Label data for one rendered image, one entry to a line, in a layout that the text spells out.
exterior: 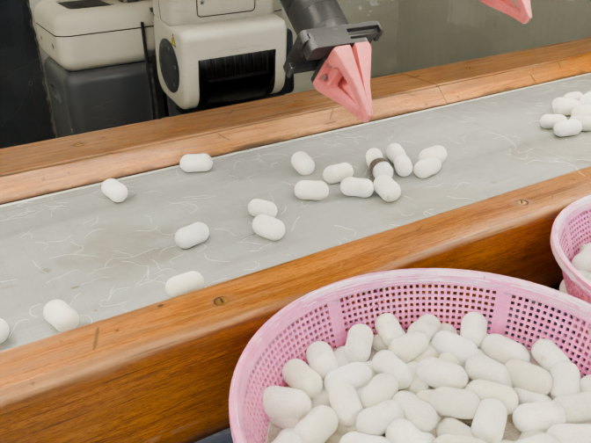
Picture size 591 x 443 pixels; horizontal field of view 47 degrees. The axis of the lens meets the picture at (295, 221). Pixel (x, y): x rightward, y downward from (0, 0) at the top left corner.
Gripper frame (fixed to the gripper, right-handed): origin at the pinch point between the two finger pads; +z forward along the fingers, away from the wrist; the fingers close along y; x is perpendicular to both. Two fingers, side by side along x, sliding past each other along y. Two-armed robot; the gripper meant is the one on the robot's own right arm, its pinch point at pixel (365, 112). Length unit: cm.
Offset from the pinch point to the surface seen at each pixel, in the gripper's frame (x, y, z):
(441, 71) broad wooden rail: 18.3, 30.9, -14.2
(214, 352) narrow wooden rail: -8.6, -27.4, 20.4
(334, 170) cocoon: 3.9, -4.1, 3.9
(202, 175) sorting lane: 12.4, -14.9, -2.9
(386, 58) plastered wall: 174, 160, -120
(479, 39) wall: 125, 166, -90
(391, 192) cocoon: -0.8, -2.2, 9.7
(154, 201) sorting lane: 9.9, -22.0, 0.1
